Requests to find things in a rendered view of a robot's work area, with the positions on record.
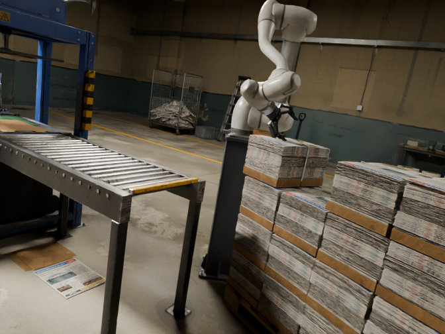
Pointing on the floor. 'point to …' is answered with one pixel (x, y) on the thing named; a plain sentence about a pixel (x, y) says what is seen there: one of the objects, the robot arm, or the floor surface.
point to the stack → (381, 264)
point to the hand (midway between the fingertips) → (289, 128)
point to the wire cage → (173, 110)
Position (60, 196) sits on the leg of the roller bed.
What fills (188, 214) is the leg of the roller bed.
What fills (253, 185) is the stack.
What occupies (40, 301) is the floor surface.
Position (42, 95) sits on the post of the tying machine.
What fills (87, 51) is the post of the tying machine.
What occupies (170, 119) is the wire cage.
